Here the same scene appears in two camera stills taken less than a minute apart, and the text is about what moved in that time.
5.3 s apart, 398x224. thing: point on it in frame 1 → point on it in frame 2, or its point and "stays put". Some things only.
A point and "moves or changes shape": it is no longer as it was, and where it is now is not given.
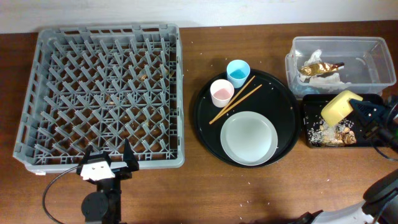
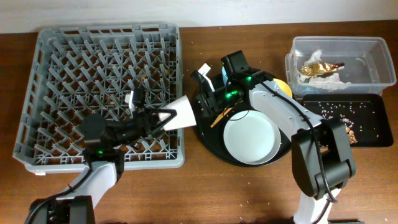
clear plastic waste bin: (316, 64) stays put
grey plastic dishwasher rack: (94, 86) stays put
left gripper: (131, 163) → (145, 121)
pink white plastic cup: (221, 92) moves or changes shape
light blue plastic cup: (238, 72) moves or changes shape
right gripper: (375, 115) → (206, 103)
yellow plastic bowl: (339, 107) → (285, 88)
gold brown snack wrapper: (313, 70) stays put
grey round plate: (249, 138) stays put
